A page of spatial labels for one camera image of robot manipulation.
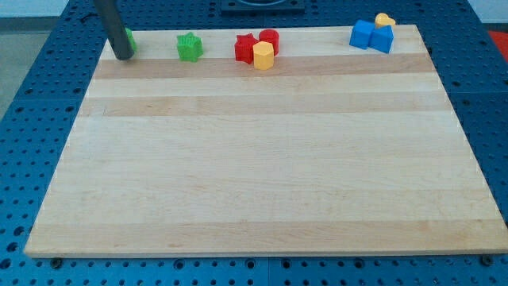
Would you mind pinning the light wooden board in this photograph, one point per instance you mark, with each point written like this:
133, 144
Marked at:
334, 151

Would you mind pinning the yellow hexagon block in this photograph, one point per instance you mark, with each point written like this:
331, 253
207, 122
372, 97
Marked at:
263, 55

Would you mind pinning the red star block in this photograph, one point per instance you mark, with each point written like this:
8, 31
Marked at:
244, 48

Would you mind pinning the red cylinder block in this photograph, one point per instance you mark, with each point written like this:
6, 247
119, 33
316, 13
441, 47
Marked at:
270, 36

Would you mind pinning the green star block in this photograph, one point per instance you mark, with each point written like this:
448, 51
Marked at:
189, 47

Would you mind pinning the blue cube block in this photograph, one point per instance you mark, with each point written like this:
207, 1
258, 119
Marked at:
361, 34

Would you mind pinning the dark grey cylindrical pointer rod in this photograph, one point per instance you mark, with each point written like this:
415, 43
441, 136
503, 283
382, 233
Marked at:
114, 28

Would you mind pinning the green block behind rod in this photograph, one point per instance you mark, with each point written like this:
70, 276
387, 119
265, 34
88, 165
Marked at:
131, 39

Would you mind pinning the blue pentagon block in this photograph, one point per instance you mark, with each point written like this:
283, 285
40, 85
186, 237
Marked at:
382, 39

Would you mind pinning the yellow heart block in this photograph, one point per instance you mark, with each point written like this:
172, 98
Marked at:
382, 20

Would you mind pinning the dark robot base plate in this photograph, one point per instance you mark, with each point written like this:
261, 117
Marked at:
261, 6

